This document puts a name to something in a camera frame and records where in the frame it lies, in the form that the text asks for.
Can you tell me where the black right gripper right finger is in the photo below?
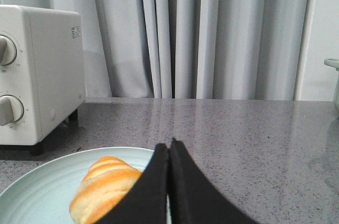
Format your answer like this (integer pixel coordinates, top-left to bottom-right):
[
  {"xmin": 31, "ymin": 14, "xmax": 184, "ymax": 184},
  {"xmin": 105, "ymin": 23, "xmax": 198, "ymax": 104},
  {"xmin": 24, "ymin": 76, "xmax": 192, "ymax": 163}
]
[{"xmin": 169, "ymin": 139, "xmax": 256, "ymax": 223}]

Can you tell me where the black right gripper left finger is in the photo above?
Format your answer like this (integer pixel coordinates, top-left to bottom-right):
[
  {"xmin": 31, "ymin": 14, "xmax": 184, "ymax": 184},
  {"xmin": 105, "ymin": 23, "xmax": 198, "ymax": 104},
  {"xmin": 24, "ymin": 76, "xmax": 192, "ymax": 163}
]
[{"xmin": 97, "ymin": 144, "xmax": 169, "ymax": 224}]

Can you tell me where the striped golden bread roll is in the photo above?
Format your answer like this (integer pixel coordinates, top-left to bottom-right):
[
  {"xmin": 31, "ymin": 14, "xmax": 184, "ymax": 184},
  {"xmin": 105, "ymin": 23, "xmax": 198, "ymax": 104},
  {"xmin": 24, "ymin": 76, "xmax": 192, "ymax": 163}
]
[{"xmin": 69, "ymin": 156, "xmax": 142, "ymax": 223}]

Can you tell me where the white toaster oven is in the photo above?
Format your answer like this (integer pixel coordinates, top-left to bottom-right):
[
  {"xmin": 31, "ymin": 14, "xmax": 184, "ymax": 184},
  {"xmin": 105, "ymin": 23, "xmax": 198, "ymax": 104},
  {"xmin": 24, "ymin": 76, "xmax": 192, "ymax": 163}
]
[{"xmin": 1, "ymin": 5, "xmax": 86, "ymax": 153}]

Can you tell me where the lower oven knob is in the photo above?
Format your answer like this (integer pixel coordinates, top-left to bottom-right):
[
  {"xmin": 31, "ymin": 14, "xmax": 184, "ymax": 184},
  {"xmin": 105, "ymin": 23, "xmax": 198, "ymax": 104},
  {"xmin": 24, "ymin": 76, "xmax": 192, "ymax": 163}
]
[{"xmin": 1, "ymin": 95, "xmax": 24, "ymax": 126}]

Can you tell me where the oven knob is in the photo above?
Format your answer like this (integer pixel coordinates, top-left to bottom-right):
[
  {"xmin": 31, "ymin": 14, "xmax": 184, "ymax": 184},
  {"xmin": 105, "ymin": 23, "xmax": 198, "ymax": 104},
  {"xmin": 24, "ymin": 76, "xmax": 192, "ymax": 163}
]
[
  {"xmin": 1, "ymin": 35, "xmax": 17, "ymax": 66},
  {"xmin": 1, "ymin": 95, "xmax": 24, "ymax": 126}
]

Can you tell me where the upper oven knob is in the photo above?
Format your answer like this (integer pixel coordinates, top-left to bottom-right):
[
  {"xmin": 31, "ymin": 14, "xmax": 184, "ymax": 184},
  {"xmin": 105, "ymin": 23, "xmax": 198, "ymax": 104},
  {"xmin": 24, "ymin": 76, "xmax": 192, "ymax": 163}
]
[{"xmin": 1, "ymin": 35, "xmax": 17, "ymax": 66}]

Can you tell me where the light green round plate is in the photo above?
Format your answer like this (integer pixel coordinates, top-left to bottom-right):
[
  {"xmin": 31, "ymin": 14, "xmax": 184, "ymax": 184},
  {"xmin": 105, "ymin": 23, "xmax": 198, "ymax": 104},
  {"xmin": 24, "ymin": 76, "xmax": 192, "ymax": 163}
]
[{"xmin": 1, "ymin": 147, "xmax": 154, "ymax": 223}]

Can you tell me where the grey curtain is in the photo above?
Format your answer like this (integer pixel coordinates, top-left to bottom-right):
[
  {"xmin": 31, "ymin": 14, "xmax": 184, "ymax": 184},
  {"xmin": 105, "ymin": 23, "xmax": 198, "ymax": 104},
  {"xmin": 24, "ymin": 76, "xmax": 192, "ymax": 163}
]
[{"xmin": 1, "ymin": 0, "xmax": 308, "ymax": 100}]

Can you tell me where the green electric cooking pot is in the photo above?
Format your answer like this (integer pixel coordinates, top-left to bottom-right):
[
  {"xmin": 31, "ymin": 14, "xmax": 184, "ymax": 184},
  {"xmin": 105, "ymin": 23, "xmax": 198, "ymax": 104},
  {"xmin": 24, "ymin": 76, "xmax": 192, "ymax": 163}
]
[{"xmin": 324, "ymin": 58, "xmax": 339, "ymax": 117}]

